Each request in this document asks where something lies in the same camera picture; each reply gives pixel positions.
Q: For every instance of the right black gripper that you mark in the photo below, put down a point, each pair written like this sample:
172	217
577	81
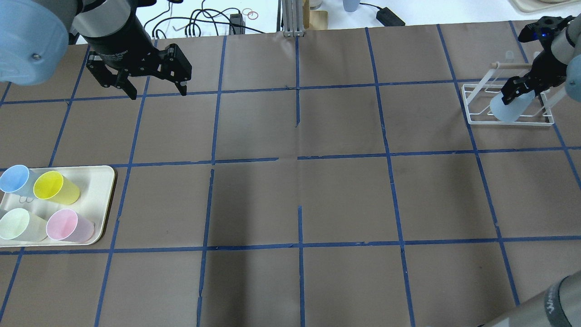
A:
546	66

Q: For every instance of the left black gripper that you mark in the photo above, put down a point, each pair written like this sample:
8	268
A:
121	43

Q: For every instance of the light blue cup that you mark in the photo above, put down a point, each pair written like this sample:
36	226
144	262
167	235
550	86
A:
512	112

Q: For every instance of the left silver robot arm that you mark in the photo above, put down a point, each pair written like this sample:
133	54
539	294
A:
35	35

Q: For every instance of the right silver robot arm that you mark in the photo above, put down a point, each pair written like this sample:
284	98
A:
559	304

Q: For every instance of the yellow cup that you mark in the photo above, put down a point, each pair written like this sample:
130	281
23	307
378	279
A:
54	187

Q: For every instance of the pink cup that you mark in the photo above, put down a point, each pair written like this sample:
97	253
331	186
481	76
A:
67	225

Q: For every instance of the pale green cup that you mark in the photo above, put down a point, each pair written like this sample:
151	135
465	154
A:
19	224

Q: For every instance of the cream plastic tray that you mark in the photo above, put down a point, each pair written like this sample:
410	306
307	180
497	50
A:
96	185

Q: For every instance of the wooden stand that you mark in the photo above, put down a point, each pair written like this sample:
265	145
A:
314	18

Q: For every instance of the white wire cup rack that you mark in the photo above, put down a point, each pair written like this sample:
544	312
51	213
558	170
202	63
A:
483	103

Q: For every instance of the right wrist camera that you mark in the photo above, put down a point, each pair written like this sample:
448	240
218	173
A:
545	29

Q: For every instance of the aluminium frame post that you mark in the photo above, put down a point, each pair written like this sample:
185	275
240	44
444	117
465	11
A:
292	18

